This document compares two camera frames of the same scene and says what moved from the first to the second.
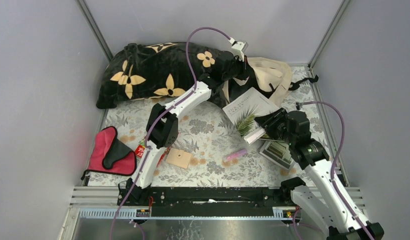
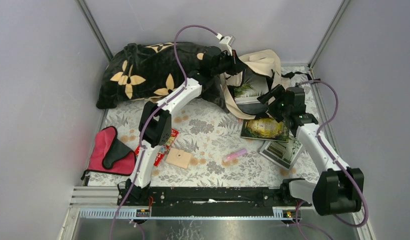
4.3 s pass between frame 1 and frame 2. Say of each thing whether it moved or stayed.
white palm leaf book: moved
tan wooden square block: stayed
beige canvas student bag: moved
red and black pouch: stayed
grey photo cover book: stayed
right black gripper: moved
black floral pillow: stayed
